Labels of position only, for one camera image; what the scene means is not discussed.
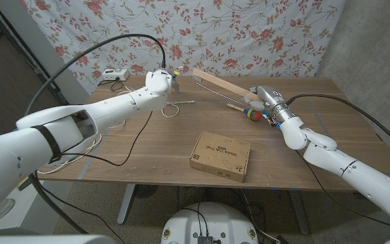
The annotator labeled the white robot chest shell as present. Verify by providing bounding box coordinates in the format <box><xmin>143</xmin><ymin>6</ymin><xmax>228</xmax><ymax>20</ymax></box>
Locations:
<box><xmin>0</xmin><ymin>234</ymin><xmax>116</xmax><ymax>244</ymax></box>

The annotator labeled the floral backdrop cloth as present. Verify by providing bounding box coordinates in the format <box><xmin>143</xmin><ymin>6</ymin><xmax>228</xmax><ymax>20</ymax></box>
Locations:
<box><xmin>18</xmin><ymin>0</ymin><xmax>347</xmax><ymax>96</ymax></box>

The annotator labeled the brown cardboard package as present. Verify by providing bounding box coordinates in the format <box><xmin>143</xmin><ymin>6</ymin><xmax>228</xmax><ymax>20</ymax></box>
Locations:
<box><xmin>189</xmin><ymin>131</ymin><xmax>251</xmax><ymax>184</ymax></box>

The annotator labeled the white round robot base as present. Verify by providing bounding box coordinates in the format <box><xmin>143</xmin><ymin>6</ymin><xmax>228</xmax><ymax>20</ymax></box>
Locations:
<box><xmin>160</xmin><ymin>202</ymin><xmax>259</xmax><ymax>244</ymax></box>

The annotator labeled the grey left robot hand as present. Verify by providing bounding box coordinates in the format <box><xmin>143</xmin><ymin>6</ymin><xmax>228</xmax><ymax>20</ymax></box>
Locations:
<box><xmin>170</xmin><ymin>69</ymin><xmax>183</xmax><ymax>93</ymax></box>

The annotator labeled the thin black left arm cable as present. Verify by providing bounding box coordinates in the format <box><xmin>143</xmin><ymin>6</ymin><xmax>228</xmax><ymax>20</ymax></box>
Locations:
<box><xmin>35</xmin><ymin>110</ymin><xmax>154</xmax><ymax>244</ymax></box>

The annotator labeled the colourful wooden maraca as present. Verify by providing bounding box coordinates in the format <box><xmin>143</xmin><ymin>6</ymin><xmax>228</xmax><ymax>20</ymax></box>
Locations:
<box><xmin>227</xmin><ymin>103</ymin><xmax>263</xmax><ymax>122</ymax></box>

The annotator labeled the wooden hanger with metal rod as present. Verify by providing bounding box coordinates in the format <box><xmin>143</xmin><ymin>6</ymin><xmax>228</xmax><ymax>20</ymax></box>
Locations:
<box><xmin>191</xmin><ymin>67</ymin><xmax>267</xmax><ymax>106</ymax></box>

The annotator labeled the yellow black foot pad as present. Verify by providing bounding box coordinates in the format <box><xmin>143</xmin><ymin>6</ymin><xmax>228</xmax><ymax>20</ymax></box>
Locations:
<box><xmin>17</xmin><ymin>176</ymin><xmax>33</xmax><ymax>190</ymax></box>

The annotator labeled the grey sneaker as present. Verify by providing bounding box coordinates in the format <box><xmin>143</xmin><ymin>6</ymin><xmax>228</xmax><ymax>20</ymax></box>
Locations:
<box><xmin>0</xmin><ymin>198</ymin><xmax>16</xmax><ymax>224</ymax></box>

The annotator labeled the black floor fan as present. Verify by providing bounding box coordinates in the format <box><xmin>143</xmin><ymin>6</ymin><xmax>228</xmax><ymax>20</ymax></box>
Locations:
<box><xmin>133</xmin><ymin>184</ymin><xmax>158</xmax><ymax>199</ymax></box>

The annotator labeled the white Ethernet cable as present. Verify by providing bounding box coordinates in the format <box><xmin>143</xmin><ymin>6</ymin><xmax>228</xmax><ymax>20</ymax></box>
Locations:
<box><xmin>37</xmin><ymin>86</ymin><xmax>196</xmax><ymax>176</ymax></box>

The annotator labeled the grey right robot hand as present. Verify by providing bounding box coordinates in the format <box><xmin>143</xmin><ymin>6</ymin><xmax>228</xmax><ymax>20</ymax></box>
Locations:
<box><xmin>242</xmin><ymin>85</ymin><xmax>296</xmax><ymax>125</ymax></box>

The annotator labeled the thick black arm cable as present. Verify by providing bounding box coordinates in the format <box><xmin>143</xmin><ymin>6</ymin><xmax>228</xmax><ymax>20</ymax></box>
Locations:
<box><xmin>24</xmin><ymin>33</ymin><xmax>167</xmax><ymax>235</ymax></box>
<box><xmin>284</xmin><ymin>94</ymin><xmax>390</xmax><ymax>157</ymax></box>

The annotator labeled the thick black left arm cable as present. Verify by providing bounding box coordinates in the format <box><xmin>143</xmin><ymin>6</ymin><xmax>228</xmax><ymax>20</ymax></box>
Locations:
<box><xmin>24</xmin><ymin>33</ymin><xmax>167</xmax><ymax>235</ymax></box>

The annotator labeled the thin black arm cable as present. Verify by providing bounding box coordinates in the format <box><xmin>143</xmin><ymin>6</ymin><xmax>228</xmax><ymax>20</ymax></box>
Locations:
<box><xmin>35</xmin><ymin>110</ymin><xmax>154</xmax><ymax>244</ymax></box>
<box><xmin>295</xmin><ymin>150</ymin><xmax>390</xmax><ymax>235</ymax></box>

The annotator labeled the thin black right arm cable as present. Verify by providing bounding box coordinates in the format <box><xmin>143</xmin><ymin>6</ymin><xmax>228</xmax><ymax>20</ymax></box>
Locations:
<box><xmin>295</xmin><ymin>150</ymin><xmax>390</xmax><ymax>235</ymax></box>

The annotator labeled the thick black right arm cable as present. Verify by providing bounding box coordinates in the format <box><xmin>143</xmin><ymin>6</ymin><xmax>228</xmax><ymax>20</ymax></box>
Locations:
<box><xmin>284</xmin><ymin>94</ymin><xmax>390</xmax><ymax>157</ymax></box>

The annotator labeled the white power strip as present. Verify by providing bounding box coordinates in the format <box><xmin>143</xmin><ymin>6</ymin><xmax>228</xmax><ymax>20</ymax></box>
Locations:
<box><xmin>102</xmin><ymin>68</ymin><xmax>131</xmax><ymax>82</ymax></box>

